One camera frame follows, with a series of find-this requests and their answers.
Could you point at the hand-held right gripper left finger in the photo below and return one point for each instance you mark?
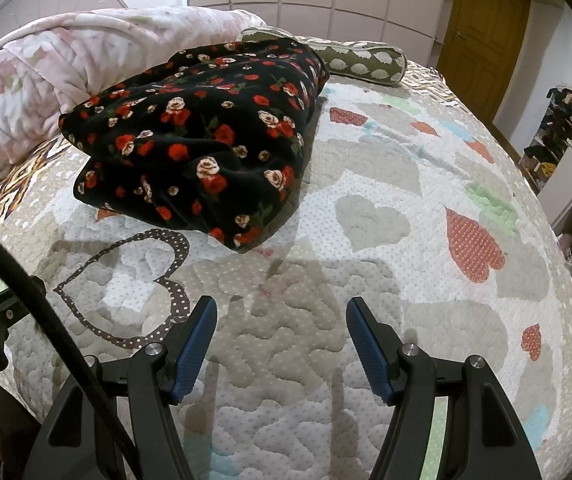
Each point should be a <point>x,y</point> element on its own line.
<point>196,345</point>

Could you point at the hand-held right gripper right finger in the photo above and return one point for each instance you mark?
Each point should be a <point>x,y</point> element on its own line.
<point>370,355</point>

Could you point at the black floral garment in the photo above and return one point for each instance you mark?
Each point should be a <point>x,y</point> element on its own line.
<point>206,135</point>

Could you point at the pile of dark clothes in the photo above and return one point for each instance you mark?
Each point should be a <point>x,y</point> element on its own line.
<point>565,115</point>

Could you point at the white heart quilt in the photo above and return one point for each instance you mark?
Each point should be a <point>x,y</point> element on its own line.
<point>316,260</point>

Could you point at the pink floral blanket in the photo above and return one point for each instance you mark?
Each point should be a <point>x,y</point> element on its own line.
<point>41,60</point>

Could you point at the white shelf unit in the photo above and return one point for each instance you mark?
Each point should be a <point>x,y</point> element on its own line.
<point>565,185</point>

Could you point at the olive patterned pillow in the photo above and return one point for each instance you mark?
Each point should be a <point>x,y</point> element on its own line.
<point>365,60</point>

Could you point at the brown wooden door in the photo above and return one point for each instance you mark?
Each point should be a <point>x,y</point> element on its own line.
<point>480,45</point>

